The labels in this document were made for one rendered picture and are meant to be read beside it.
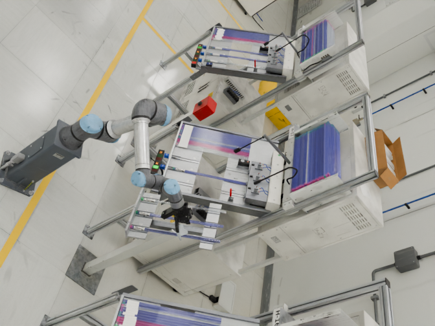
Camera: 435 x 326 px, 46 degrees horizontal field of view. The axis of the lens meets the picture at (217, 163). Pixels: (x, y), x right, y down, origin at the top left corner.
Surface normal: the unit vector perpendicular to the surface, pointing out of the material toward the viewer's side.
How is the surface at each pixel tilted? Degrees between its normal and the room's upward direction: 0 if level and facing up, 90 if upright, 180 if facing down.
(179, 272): 90
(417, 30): 90
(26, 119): 0
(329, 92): 90
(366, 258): 90
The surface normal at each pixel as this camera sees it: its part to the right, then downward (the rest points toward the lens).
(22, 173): 0.03, 0.82
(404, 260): -0.63, -0.63
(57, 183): 0.76, -0.39
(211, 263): -0.16, 0.67
